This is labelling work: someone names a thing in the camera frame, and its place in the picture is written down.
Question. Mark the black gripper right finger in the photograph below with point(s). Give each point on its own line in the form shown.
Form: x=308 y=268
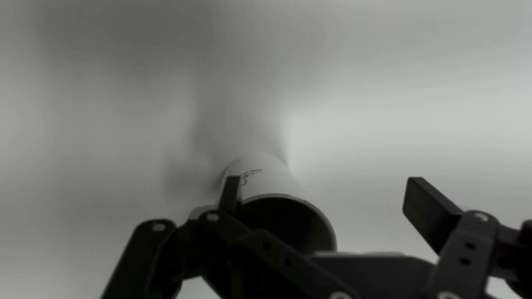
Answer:
x=443 y=222

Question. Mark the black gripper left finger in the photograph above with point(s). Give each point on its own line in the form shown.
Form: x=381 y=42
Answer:
x=222 y=233

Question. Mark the white paper cup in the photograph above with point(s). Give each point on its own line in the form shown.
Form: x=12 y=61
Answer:
x=268 y=185

